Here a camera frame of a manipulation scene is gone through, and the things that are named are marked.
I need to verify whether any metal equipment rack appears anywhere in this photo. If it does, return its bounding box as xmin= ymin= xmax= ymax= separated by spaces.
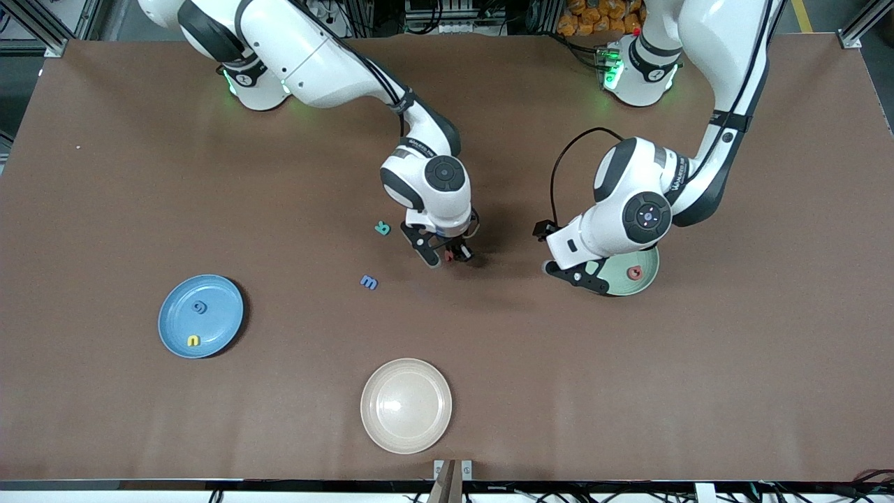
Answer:
xmin=404 ymin=0 xmax=508 ymax=36

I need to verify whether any aluminium frame post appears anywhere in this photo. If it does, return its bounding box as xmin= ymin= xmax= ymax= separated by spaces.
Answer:
xmin=840 ymin=0 xmax=894 ymax=50
xmin=0 ymin=0 xmax=105 ymax=58

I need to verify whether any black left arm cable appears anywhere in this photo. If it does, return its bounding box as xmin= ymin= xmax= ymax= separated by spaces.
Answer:
xmin=549 ymin=0 xmax=776 ymax=226

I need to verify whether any green round plate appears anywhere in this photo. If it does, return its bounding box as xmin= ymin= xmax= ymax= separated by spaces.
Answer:
xmin=590 ymin=245 xmax=660 ymax=297

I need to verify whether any blue round plate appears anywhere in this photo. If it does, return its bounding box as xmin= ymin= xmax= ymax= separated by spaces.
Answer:
xmin=158 ymin=274 xmax=244 ymax=359

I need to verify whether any orange packaged items heap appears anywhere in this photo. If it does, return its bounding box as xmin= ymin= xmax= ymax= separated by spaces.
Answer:
xmin=557 ymin=0 xmax=647 ymax=37

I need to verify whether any white power strip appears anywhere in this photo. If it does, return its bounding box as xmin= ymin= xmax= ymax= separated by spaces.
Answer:
xmin=307 ymin=0 xmax=350 ymax=36

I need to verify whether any beige round plate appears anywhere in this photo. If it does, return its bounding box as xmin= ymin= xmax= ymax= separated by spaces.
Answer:
xmin=360 ymin=358 xmax=453 ymax=455

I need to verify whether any metal table edge bracket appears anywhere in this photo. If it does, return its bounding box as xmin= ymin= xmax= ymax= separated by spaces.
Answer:
xmin=433 ymin=459 xmax=474 ymax=503

